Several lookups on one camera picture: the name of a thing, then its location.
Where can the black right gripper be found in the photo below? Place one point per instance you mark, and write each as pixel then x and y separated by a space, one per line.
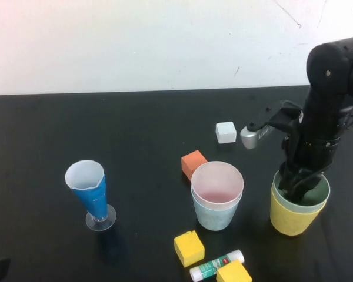
pixel 311 155

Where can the green plastic cup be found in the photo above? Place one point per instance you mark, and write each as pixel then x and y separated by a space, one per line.
pixel 319 192

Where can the pink plastic cup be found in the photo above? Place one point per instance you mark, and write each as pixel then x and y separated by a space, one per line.
pixel 223 176

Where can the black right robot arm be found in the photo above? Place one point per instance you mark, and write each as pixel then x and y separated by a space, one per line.
pixel 326 73

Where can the yellow plastic cup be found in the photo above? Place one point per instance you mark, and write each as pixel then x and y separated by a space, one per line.
pixel 291 223

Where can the white foam cube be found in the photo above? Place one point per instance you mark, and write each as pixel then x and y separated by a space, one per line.
pixel 225 132

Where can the light blue plastic cup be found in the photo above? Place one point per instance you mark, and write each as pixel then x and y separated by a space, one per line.
pixel 213 220

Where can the orange foam cube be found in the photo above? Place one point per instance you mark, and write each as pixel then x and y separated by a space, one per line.
pixel 192 161

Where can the white green glue stick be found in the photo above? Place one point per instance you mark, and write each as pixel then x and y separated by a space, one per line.
pixel 206 268

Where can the yellow foam cube with notch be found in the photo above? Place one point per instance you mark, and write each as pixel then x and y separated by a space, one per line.
pixel 188 246

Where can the blue-wrapped clear plastic goblet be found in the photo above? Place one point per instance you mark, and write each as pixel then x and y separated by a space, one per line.
pixel 91 199

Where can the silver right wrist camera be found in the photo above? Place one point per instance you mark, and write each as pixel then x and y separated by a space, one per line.
pixel 250 138

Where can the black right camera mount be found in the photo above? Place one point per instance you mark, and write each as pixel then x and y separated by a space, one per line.
pixel 279 116

